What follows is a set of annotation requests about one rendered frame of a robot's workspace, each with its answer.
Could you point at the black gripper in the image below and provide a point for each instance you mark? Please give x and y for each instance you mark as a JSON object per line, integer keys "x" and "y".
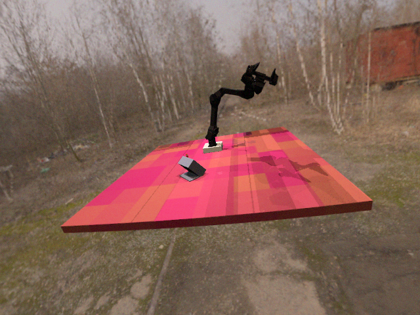
{"x": 251, "y": 70}

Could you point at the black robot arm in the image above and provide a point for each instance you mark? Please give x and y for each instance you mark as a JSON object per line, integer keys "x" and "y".
{"x": 215, "y": 100}

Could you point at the grey sloped panel with round hole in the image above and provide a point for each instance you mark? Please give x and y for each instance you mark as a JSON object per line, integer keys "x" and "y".
{"x": 195, "y": 170}

